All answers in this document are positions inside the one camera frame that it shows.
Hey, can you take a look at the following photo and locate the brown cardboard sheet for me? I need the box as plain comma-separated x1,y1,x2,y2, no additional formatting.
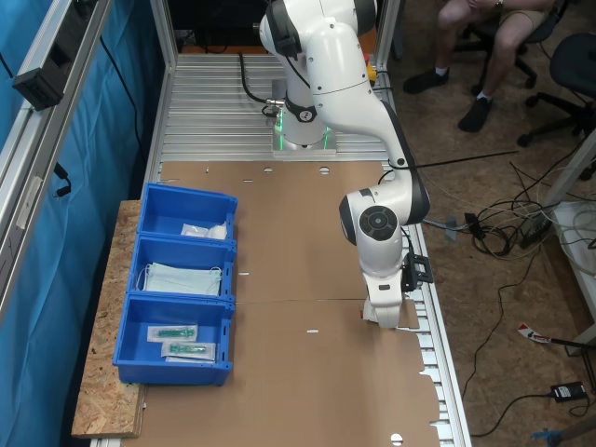
139,297,441,447
157,160,420,304

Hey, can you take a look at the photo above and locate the black floor power strip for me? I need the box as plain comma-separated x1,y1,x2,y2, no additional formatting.
519,216,555,249

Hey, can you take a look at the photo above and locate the green syringe in clear packet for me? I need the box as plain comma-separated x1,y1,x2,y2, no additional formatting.
161,342,218,359
147,324,199,342

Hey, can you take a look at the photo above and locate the black power adapter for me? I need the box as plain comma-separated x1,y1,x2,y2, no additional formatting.
550,381,586,404

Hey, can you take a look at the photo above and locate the white side table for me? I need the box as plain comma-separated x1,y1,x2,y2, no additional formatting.
542,134,596,336

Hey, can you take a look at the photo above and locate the light green face mask stack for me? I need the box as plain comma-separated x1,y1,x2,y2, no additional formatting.
139,262,224,297

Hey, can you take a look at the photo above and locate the blue bin with face masks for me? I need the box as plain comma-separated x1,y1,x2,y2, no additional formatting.
126,232,237,304

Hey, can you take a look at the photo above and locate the blue bin with gauze packets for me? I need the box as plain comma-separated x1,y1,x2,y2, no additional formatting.
138,182,239,243

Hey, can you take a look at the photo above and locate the blue bin with syringe packets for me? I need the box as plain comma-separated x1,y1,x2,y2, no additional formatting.
112,292,235,386

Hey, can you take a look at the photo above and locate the person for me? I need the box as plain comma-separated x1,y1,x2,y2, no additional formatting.
402,0,560,134

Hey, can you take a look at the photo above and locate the black office chair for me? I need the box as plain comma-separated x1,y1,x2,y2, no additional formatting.
516,32,596,148
454,0,572,89

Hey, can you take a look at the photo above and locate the horizontal aluminium beam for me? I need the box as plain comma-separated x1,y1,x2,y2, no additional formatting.
0,0,113,322

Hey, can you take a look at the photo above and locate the silver black power strip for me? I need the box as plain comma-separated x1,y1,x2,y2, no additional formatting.
11,0,102,112

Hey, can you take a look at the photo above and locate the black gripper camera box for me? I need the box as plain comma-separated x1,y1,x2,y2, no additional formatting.
399,252,434,294

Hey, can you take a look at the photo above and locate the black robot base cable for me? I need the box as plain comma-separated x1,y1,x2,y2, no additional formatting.
238,51,283,117

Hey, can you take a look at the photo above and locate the aluminium frame post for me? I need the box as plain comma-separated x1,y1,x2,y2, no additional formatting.
149,0,180,94
374,0,402,71

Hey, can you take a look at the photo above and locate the hanging black cable with ferrite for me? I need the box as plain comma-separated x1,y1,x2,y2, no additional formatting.
51,161,72,199

